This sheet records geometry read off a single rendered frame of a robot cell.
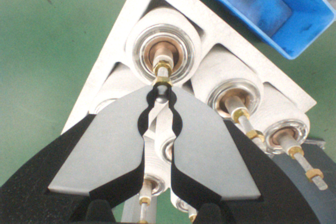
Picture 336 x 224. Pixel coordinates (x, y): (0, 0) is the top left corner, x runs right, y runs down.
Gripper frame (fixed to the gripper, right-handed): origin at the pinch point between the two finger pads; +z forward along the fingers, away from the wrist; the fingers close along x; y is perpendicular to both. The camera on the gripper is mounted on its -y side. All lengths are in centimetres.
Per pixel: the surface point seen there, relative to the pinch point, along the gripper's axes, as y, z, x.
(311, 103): 10.3, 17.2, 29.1
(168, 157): 18.1, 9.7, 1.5
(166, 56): -0.2, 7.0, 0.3
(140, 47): -0.3, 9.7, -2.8
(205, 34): -0.9, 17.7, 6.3
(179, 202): 32.7, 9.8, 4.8
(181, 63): 1.4, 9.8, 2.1
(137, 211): 41.4, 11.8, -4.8
